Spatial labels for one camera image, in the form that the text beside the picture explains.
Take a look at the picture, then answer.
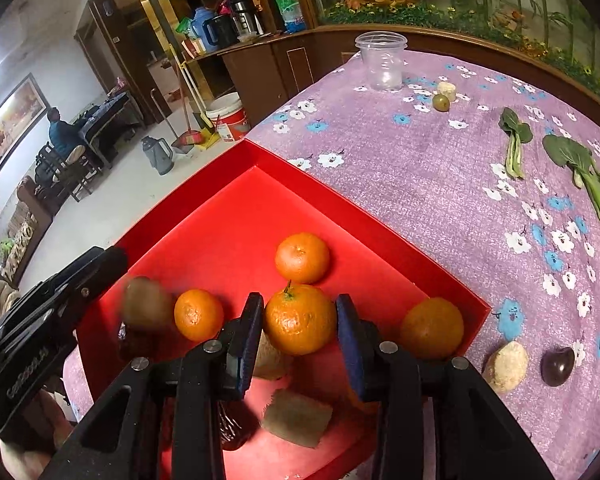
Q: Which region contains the round white peeled chunk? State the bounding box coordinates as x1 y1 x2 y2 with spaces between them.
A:
482 341 529 394

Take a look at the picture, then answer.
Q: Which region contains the purple floral tablecloth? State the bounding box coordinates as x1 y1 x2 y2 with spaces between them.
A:
62 50 600 480

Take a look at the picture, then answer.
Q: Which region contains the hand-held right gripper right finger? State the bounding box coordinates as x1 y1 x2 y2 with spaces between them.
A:
334 293 556 480

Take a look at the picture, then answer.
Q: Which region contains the large bok choy stalk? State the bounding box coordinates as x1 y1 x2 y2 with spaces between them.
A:
542 133 600 253

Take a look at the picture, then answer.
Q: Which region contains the broom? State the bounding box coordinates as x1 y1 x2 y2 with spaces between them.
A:
150 47 206 153

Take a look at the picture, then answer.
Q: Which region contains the wooden cabinet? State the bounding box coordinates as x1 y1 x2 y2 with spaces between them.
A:
185 27 600 126

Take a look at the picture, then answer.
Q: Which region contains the orange mandarin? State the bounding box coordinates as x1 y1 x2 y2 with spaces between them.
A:
263 282 338 357
174 288 225 342
274 232 331 285
399 297 466 361

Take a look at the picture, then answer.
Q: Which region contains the wooden chair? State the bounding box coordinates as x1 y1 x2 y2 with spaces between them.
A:
34 142 91 203

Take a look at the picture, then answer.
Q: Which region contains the framed wall picture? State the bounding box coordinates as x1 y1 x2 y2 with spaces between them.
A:
0 72 51 184

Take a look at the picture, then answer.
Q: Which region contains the dark purple plum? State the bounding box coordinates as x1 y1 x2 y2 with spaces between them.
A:
540 346 576 387

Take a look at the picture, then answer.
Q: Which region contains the small bok choy leaf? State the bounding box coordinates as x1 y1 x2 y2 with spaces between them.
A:
498 107 534 180

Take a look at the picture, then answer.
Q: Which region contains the white plastic bucket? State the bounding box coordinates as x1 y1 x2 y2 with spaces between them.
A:
205 92 251 143

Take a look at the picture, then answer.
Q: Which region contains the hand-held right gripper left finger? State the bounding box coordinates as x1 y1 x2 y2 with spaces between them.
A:
40 291 265 480

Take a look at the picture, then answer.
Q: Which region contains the brown kiwi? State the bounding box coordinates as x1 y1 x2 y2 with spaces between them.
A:
121 276 173 332

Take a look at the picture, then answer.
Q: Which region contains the grey thermos flask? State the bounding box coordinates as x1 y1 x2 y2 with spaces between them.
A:
141 135 175 177

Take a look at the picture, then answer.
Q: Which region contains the dark red date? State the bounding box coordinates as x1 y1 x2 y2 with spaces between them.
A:
219 400 261 452
117 325 156 363

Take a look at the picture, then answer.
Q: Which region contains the beige rectangular fibrous piece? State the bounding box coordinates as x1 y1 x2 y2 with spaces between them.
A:
260 389 333 448

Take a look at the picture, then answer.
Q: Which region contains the clear plastic cup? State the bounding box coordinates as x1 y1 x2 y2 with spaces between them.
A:
355 31 408 92

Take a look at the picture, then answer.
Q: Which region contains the person's left hand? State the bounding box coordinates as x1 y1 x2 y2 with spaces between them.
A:
0 387 77 480

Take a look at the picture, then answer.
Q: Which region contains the wooden bench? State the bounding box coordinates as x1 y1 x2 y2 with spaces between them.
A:
0 175 56 281

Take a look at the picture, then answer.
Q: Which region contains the red shallow box tray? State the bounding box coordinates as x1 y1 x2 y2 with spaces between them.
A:
75 138 492 480

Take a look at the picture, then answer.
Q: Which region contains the dark covered table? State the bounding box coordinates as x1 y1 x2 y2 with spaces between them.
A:
77 91 146 168

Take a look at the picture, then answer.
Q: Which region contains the beige peeled chunk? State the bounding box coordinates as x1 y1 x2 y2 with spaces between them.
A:
252 330 296 381

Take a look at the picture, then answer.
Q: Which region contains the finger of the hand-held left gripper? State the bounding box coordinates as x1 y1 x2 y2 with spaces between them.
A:
0 246 129 342

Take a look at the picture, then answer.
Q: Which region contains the blue kettle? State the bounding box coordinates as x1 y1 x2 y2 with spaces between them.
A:
189 6 220 53

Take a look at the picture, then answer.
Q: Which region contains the black pitcher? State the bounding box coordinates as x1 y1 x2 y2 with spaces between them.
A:
207 14 238 48

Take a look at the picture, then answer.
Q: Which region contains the steel thermos pot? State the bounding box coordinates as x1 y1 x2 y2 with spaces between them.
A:
227 0 263 41

